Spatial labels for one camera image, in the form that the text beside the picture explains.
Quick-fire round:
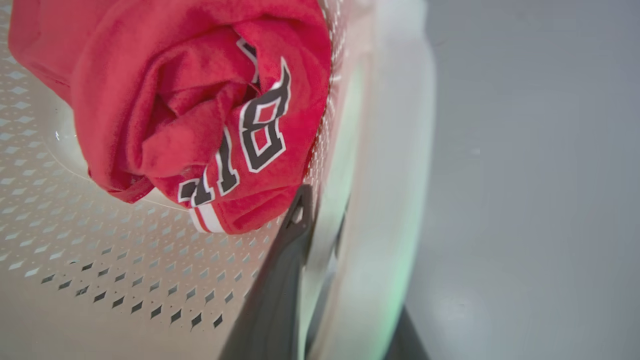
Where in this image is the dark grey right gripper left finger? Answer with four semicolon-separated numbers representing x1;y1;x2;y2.
218;184;315;360

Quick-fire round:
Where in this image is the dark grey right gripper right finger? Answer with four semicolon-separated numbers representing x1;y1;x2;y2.
384;307;431;360

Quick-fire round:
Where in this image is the white perforated laundry basket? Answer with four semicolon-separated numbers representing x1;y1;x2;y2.
0;0;437;360

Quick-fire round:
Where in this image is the red jersey with black numbers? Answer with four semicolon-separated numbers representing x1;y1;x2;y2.
7;0;333;235

